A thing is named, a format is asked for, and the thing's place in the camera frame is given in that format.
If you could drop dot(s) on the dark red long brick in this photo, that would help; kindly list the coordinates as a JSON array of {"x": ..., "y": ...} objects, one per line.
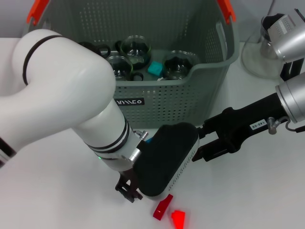
[{"x": 163, "y": 207}]

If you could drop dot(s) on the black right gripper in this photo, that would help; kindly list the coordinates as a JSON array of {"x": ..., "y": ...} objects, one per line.
[{"x": 247, "y": 119}]

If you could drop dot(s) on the blue toy brick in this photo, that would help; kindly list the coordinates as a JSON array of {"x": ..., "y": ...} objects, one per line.
[{"x": 149, "y": 140}]

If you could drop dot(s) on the teal toy brick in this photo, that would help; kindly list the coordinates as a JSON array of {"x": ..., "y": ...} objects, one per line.
[{"x": 155, "y": 68}]

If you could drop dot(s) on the orange-red sloped brick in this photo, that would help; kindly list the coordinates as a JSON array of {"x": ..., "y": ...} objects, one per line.
[{"x": 178, "y": 218}]

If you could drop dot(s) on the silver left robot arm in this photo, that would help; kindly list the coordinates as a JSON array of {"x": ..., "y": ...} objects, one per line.
[{"x": 59, "y": 83}]

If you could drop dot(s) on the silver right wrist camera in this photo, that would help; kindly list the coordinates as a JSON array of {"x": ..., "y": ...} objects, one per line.
[{"x": 288, "y": 38}]

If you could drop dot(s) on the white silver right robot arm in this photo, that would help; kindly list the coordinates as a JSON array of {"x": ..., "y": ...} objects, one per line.
[{"x": 294, "y": 97}]

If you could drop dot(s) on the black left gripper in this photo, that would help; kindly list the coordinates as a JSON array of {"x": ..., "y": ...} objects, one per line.
[{"x": 126, "y": 177}]

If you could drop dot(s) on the black ceramic teapot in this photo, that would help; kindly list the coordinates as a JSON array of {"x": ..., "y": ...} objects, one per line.
[{"x": 102, "y": 48}]

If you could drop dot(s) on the grey perforated storage basket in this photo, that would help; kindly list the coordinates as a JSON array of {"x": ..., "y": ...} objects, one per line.
[{"x": 178, "y": 100}]

